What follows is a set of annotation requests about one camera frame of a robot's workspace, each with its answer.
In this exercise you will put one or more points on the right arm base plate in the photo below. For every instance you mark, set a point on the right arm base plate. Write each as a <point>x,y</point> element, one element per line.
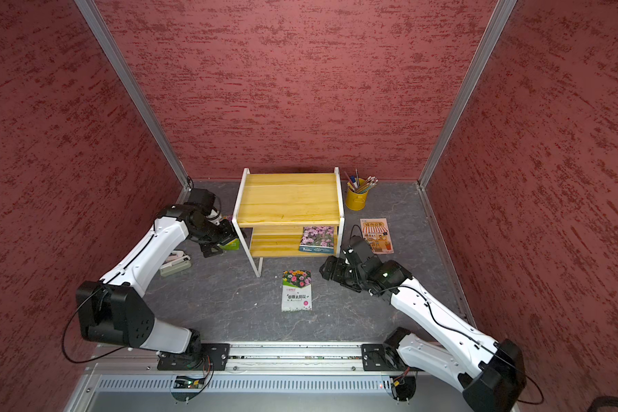
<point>374,358</point>

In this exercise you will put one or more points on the wooden shelf white metal frame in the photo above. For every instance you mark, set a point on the wooden shelf white metal frame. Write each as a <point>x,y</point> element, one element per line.
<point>272,210</point>

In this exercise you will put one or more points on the coloured pencils bunch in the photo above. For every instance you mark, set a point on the coloured pencils bunch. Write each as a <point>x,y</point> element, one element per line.
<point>358,185</point>

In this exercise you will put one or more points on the orange shop picture book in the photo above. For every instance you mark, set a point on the orange shop picture book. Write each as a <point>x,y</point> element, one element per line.
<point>376,232</point>

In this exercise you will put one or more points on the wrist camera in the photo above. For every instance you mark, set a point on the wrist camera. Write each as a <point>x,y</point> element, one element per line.
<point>357,249</point>
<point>206,202</point>

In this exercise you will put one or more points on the yellow metal pencil cup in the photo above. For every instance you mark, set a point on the yellow metal pencil cup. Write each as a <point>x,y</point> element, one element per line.
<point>354,200</point>

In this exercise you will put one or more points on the white sunflower seed bag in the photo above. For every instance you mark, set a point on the white sunflower seed bag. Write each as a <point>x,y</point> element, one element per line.
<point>297,291</point>

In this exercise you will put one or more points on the pink flower seed bag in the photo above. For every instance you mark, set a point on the pink flower seed bag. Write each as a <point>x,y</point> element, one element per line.
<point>318,239</point>

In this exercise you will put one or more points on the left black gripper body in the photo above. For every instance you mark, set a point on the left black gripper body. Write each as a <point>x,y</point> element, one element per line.
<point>212,234</point>

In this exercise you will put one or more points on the white stapler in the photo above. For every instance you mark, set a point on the white stapler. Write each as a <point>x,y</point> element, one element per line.
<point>176,262</point>

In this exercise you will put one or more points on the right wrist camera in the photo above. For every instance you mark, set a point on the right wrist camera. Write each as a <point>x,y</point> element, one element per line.
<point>357,249</point>

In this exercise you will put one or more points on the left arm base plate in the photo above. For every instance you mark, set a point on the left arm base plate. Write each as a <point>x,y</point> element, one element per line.
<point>206,357</point>

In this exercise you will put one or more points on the green white seed bag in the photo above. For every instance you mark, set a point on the green white seed bag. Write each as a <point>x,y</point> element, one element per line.
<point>232,242</point>

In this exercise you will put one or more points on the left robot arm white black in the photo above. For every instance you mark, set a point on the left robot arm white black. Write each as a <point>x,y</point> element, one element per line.
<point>113,311</point>

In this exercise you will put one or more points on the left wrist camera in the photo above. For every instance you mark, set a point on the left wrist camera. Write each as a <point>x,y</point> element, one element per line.
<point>206,202</point>

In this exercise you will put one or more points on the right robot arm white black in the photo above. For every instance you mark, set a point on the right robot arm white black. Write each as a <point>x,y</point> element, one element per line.
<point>489,374</point>

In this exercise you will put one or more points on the aluminium rail frame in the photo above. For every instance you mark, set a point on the aluminium rail frame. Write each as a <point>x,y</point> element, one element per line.
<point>265,376</point>

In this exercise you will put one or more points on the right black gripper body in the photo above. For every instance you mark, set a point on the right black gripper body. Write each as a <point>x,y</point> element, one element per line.
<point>354,275</point>

